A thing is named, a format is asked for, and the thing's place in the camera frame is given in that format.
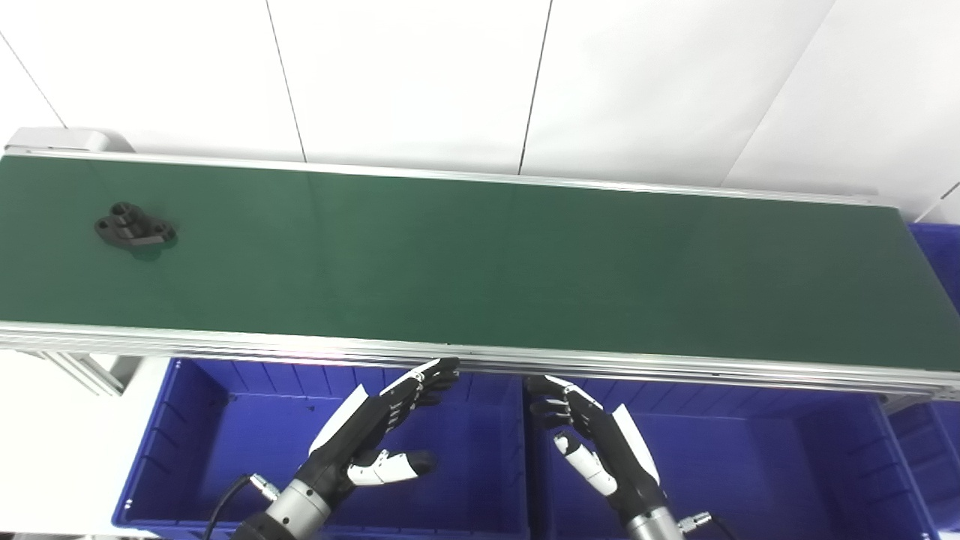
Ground green conveyor belt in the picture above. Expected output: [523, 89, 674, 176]
[0, 146, 960, 413]
[0, 155, 960, 372]

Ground grey conveyor end cap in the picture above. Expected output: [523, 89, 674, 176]
[6, 127, 136, 155]

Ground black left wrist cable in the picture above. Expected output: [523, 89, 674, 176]
[204, 472, 280, 540]

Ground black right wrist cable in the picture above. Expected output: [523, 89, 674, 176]
[679, 512, 740, 540]

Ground black flange part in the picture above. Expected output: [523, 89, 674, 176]
[94, 202, 179, 249]

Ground blue plastic bin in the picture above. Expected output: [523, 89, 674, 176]
[907, 222, 960, 316]
[112, 357, 530, 540]
[523, 375, 938, 540]
[885, 401, 960, 535]

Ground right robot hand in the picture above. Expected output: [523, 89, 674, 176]
[526, 375, 668, 518]

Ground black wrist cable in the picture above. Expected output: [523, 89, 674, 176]
[679, 512, 740, 540]
[204, 472, 280, 540]

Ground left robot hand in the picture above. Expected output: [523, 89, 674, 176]
[298, 358, 461, 496]

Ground aluminium support leg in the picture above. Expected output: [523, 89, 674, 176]
[37, 351, 143, 397]

